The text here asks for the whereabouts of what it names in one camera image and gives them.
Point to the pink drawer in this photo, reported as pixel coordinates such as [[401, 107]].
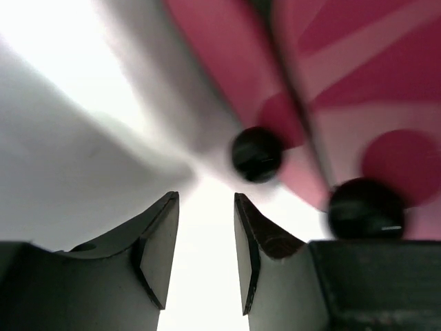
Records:
[[369, 74], [229, 41]]

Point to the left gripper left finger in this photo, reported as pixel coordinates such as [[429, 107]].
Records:
[[117, 281]]

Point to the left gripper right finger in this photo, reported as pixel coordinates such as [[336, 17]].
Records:
[[289, 284]]

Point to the pink bottom drawer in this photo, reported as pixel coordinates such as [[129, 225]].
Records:
[[369, 74]]

